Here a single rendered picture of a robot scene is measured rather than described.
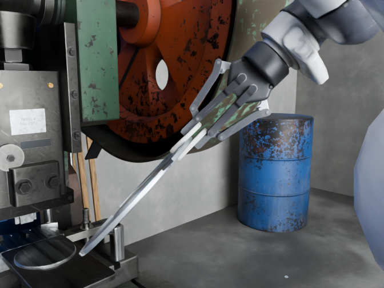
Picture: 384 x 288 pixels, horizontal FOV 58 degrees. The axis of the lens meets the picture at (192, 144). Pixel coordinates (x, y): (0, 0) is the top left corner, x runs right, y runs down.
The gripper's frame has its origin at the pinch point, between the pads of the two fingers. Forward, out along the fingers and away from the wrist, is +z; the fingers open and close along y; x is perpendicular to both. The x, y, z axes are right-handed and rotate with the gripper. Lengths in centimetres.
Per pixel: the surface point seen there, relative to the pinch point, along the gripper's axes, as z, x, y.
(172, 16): -14.3, -34.6, 24.3
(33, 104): 20.0, -11.3, 27.9
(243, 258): 58, -157, -89
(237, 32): -20.1, -11.8, 7.8
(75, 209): 53, -49, 8
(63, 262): 37.3, -4.5, 0.2
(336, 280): 21, -134, -127
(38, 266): 39.8, -1.9, 3.2
